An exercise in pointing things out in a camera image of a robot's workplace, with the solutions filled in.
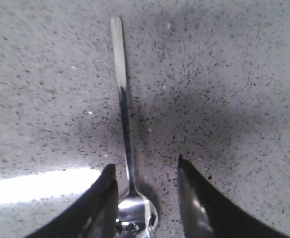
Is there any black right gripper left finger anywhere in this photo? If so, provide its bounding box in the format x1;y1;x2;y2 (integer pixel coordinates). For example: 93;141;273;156
27;164;118;238

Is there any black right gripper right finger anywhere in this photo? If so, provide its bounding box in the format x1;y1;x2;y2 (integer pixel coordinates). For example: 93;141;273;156
178;156;286;238

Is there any silver spoon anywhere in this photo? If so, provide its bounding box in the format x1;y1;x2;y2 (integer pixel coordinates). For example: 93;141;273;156
110;16;158;238

